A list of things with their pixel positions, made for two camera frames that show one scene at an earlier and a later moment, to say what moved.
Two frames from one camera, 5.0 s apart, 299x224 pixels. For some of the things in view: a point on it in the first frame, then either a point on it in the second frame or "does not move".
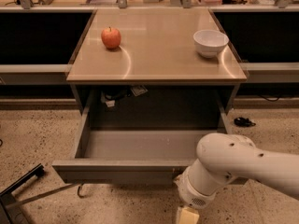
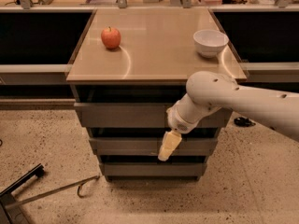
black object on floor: [241, 121] does not move
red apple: [111, 37] does not move
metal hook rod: [79, 185] does not move
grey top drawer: [134, 156] → [135, 115]
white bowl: [208, 43] does not move
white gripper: [191, 194] → [176, 120]
